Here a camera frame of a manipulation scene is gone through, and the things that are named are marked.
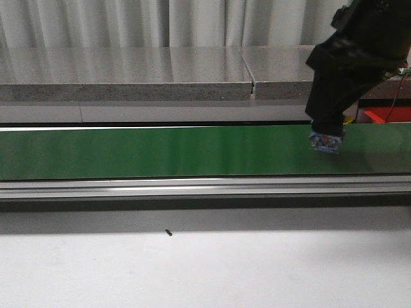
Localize grey granite counter slab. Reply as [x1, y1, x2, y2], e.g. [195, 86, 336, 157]
[0, 44, 411, 102]

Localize aluminium conveyor frame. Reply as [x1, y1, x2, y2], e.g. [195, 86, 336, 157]
[1, 175, 410, 200]

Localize red and black wire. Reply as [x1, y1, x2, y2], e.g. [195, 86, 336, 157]
[385, 72, 410, 124]

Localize small green circuit board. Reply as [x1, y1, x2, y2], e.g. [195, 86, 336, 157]
[397, 67, 411, 76]

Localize grey curtain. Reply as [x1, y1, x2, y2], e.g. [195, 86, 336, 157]
[1, 0, 343, 48]

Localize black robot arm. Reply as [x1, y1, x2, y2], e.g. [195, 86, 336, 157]
[306, 1, 410, 137]

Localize red tray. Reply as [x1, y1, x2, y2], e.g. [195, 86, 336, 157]
[364, 107, 410, 123]

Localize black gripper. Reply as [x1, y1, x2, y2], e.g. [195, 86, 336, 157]
[305, 30, 410, 133]

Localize green conveyor belt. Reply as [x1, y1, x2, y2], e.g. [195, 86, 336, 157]
[1, 123, 410, 181]

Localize yellow push button switch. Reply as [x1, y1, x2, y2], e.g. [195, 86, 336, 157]
[308, 115, 354, 154]

